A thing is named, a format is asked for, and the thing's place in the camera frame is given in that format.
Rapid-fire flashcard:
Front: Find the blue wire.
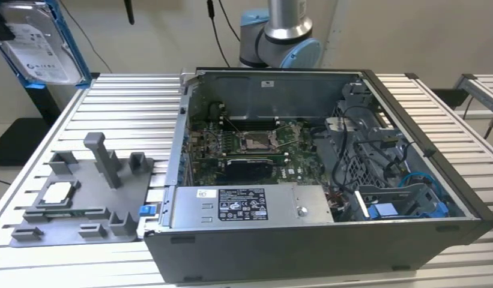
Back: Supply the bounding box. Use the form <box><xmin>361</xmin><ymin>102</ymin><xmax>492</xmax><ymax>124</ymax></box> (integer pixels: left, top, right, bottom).
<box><xmin>401</xmin><ymin>171</ymin><xmax>440</xmax><ymax>196</ymax></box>

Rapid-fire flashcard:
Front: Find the silver CPU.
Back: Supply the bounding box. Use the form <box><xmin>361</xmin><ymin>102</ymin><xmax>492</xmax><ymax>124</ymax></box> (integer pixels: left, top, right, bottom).
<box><xmin>43</xmin><ymin>182</ymin><xmax>78</xmax><ymax>204</ymax></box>

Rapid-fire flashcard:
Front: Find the black open PC case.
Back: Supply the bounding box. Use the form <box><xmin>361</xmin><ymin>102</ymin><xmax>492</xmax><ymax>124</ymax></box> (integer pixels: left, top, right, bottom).
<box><xmin>144</xmin><ymin>66</ymin><xmax>493</xmax><ymax>284</ymax></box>

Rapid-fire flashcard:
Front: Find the grey disk bay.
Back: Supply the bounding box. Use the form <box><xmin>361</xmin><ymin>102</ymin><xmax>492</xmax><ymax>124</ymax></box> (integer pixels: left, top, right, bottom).
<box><xmin>313</xmin><ymin>80</ymin><xmax>448</xmax><ymax>218</ymax></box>

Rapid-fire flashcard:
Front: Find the green motherboard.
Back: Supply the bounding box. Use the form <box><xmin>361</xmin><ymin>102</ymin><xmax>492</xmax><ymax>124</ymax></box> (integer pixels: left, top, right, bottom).
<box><xmin>186</xmin><ymin>101</ymin><xmax>332</xmax><ymax>185</ymax></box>

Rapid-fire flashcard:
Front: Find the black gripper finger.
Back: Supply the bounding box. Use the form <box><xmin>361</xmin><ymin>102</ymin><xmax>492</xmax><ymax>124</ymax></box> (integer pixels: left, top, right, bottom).
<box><xmin>0</xmin><ymin>0</ymin><xmax>17</xmax><ymax>43</ymax></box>

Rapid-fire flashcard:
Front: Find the blue disk carrier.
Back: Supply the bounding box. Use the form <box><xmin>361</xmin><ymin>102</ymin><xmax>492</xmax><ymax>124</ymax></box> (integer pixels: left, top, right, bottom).
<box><xmin>368</xmin><ymin>202</ymin><xmax>448</xmax><ymax>219</ymax></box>

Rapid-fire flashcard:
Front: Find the metal socket cover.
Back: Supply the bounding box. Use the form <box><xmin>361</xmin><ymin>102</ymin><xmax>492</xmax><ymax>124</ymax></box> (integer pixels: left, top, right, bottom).
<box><xmin>274</xmin><ymin>122</ymin><xmax>302</xmax><ymax>142</ymax></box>

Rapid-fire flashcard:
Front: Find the thin wire locking lever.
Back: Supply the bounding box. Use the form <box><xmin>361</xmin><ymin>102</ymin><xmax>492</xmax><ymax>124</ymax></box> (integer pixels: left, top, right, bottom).
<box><xmin>221</xmin><ymin>115</ymin><xmax>245</xmax><ymax>133</ymax></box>

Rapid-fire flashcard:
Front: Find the black expansion slot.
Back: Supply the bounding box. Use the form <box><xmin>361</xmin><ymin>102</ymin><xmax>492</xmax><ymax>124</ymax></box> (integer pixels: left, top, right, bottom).
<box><xmin>226</xmin><ymin>151</ymin><xmax>290</xmax><ymax>158</ymax></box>

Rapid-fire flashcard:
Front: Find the black cable with ferrite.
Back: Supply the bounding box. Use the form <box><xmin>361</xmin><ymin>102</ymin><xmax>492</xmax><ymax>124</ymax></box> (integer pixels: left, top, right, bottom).
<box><xmin>206</xmin><ymin>0</ymin><xmax>233</xmax><ymax>68</ymax></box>

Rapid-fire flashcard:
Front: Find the CPU socket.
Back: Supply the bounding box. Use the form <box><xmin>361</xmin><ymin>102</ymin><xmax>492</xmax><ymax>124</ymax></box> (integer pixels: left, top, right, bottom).
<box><xmin>240</xmin><ymin>130</ymin><xmax>280</xmax><ymax>151</ymax></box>

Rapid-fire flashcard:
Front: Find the short black wire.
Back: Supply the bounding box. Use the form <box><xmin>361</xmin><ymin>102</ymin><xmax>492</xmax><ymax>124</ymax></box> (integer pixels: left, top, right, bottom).
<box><xmin>384</xmin><ymin>140</ymin><xmax>427</xmax><ymax>181</ymax></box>

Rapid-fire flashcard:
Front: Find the black box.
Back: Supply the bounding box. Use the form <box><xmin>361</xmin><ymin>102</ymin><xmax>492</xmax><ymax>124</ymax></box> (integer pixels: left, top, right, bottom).
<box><xmin>431</xmin><ymin>88</ymin><xmax>471</xmax><ymax>112</ymax></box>

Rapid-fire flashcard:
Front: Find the black power supply label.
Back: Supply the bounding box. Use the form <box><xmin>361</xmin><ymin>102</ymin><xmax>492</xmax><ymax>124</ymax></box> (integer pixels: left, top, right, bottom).
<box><xmin>217</xmin><ymin>188</ymin><xmax>268</xmax><ymax>221</ymax></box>

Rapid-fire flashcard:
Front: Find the black graphics card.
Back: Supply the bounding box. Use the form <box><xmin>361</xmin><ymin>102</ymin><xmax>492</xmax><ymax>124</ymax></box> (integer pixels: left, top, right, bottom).
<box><xmin>220</xmin><ymin>158</ymin><xmax>276</xmax><ymax>184</ymax></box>

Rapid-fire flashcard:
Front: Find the long black wire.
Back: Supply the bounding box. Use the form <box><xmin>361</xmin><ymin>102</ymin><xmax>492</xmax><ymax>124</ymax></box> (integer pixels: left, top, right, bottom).
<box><xmin>332</xmin><ymin>103</ymin><xmax>392</xmax><ymax>193</ymax></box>

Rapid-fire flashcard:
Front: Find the silver metal bracket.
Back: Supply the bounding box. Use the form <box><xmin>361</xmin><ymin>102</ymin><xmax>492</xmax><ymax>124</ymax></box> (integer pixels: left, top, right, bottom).
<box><xmin>324</xmin><ymin>117</ymin><xmax>359</xmax><ymax>133</ymax></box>

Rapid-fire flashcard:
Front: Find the red wire bundle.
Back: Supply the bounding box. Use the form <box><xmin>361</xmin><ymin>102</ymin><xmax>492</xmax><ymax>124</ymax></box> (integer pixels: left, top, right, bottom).
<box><xmin>328</xmin><ymin>187</ymin><xmax>348</xmax><ymax>208</ymax></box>

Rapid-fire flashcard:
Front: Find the hard disk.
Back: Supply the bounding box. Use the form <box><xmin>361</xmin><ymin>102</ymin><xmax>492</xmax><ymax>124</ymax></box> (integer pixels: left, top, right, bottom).
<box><xmin>0</xmin><ymin>0</ymin><xmax>94</xmax><ymax>90</ymax></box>

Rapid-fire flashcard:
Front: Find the silver power supply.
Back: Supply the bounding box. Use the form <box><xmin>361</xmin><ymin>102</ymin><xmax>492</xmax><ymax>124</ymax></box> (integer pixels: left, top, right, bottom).
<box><xmin>168</xmin><ymin>185</ymin><xmax>336</xmax><ymax>227</ymax></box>

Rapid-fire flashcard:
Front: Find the aluminium slat side table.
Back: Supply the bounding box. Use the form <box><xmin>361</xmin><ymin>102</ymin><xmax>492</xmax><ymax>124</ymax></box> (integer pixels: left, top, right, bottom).
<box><xmin>453</xmin><ymin>73</ymin><xmax>493</xmax><ymax>118</ymax></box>

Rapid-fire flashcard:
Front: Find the black hanging antenna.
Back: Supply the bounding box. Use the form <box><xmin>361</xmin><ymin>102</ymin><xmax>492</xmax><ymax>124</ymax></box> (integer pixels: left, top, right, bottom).
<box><xmin>123</xmin><ymin>0</ymin><xmax>135</xmax><ymax>25</ymax></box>

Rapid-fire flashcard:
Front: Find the black stand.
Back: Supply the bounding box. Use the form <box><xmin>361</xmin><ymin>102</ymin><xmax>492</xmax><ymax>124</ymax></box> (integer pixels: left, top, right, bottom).
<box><xmin>0</xmin><ymin>83</ymin><xmax>62</xmax><ymax>166</ymax></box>

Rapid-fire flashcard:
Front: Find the grey parts rack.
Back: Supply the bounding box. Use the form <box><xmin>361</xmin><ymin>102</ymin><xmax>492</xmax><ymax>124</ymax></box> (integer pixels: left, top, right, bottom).
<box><xmin>10</xmin><ymin>131</ymin><xmax>158</xmax><ymax>248</ymax></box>

